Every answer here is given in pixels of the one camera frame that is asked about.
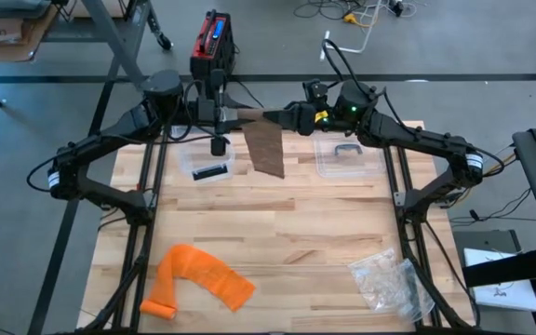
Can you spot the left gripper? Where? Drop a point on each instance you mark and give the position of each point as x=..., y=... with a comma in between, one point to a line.
x=214, y=111

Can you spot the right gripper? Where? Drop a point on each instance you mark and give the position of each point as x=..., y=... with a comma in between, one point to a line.
x=307, y=118

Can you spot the brown elastic bandage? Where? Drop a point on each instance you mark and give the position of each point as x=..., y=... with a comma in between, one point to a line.
x=265, y=149

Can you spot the clear plastic bin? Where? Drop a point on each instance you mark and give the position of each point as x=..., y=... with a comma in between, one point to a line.
x=203, y=160

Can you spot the orange elastic bandage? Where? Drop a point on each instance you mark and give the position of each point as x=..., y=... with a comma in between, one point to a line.
x=203, y=272

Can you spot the clear plastic bag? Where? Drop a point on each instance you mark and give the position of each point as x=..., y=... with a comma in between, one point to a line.
x=384, y=284

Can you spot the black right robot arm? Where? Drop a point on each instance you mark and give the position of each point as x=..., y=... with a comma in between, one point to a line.
x=412, y=137

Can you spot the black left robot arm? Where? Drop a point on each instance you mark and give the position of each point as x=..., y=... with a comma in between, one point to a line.
x=110, y=135

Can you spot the red and black crate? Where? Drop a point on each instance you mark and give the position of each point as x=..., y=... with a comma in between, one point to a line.
x=203, y=51

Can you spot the white T-shaped stand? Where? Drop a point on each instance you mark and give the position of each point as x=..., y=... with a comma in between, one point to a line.
x=325, y=46

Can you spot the yellow plug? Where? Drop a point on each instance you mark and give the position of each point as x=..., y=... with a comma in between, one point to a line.
x=351, y=18

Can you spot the wooden desk with grey legs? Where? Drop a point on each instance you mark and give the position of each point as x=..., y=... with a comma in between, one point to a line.
x=114, y=46

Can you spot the dark grey sheet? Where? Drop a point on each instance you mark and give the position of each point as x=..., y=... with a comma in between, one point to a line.
x=7, y=8

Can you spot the black flat beam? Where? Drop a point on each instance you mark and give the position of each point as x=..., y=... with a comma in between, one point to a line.
x=505, y=269

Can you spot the white box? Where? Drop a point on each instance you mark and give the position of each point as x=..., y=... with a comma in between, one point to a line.
x=505, y=295

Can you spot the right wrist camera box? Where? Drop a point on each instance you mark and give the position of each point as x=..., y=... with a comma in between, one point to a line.
x=314, y=90

